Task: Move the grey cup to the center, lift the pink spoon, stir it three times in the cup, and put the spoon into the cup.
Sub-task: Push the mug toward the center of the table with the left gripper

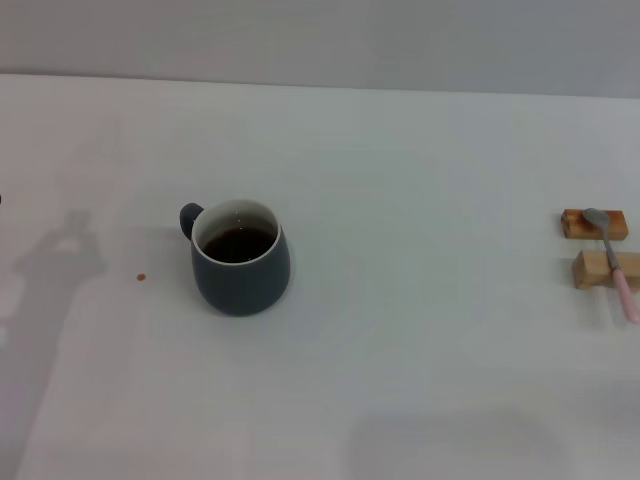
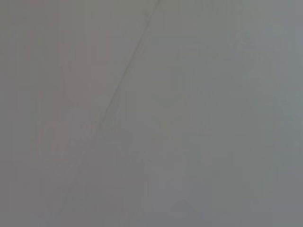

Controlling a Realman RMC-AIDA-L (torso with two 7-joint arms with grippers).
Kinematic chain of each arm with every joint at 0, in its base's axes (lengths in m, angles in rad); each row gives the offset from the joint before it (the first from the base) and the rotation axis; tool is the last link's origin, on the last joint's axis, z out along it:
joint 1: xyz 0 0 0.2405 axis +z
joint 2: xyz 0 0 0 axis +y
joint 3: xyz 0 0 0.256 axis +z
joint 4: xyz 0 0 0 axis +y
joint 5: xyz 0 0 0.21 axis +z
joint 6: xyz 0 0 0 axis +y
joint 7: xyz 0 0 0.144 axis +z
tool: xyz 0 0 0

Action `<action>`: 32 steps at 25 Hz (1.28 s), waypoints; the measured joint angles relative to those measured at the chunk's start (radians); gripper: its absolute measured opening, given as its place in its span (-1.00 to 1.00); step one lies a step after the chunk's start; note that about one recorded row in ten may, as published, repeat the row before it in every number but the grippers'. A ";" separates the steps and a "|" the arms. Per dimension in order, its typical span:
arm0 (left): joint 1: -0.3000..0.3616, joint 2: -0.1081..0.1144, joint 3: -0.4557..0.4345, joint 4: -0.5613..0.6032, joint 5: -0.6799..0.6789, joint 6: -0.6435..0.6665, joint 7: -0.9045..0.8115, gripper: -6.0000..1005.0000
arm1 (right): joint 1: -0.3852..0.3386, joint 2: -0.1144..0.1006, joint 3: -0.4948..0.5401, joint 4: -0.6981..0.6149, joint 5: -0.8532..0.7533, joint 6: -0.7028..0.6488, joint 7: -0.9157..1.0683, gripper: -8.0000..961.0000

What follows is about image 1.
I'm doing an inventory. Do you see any dark grey ceramic coffee cup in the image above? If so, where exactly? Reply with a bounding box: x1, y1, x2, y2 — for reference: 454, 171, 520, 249
179, 198, 291, 317

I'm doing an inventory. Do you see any pink handled metal spoon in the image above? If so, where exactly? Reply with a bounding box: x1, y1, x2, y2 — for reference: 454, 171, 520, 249
581, 207, 640, 323

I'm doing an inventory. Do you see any stained wooden block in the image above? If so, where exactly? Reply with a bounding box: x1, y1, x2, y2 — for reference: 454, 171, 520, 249
559, 208, 628, 242

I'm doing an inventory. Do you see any plain light wooden block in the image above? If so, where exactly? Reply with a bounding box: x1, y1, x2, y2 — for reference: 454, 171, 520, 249
572, 249, 640, 290

